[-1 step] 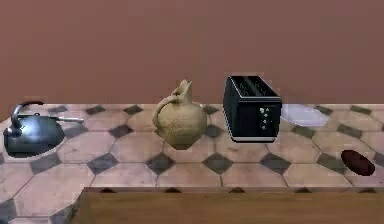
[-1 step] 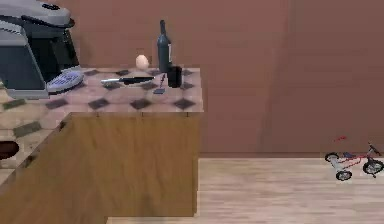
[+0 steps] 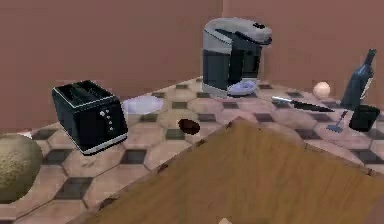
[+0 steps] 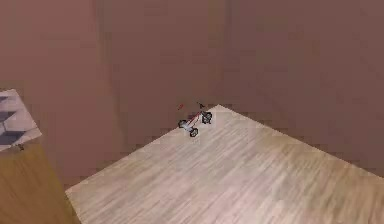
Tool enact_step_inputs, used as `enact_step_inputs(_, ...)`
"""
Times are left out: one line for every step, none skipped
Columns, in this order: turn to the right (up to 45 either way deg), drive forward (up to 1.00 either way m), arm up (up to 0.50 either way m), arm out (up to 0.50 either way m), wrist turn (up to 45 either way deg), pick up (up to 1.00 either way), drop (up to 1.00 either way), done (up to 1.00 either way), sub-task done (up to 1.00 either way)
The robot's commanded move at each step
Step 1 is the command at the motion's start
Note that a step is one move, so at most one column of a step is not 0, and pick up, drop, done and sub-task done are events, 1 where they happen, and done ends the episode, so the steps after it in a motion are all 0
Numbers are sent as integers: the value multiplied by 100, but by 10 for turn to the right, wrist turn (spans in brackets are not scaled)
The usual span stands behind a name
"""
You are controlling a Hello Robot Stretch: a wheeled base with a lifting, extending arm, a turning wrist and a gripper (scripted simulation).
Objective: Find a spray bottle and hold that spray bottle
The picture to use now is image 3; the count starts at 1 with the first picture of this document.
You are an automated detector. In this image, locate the dark red bowl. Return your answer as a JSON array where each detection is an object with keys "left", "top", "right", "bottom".
[{"left": 177, "top": 118, "right": 202, "bottom": 136}]

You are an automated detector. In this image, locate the dark blue wine bottle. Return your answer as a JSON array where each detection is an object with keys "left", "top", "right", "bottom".
[{"left": 339, "top": 48, "right": 378, "bottom": 111}]

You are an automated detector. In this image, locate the pale blue plate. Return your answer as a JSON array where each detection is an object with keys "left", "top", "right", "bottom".
[{"left": 121, "top": 95, "right": 165, "bottom": 115}]

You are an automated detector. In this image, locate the black toaster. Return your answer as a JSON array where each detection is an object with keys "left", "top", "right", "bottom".
[{"left": 51, "top": 79, "right": 130, "bottom": 157}]

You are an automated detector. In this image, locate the brown round potato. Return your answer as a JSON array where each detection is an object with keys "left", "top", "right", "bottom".
[{"left": 0, "top": 133, "right": 44, "bottom": 205}]

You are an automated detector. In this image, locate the black cup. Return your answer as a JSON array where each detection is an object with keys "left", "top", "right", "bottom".
[{"left": 348, "top": 104, "right": 381, "bottom": 133}]

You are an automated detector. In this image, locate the black handled kitchen knife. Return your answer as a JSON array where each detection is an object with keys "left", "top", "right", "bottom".
[{"left": 270, "top": 95, "right": 335, "bottom": 113}]

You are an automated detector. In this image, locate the grey black coffee machine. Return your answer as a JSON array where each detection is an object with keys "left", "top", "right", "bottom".
[{"left": 201, "top": 17, "right": 273, "bottom": 99}]

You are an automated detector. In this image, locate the pale blue mug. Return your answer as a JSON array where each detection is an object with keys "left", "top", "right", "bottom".
[{"left": 227, "top": 80, "right": 258, "bottom": 97}]

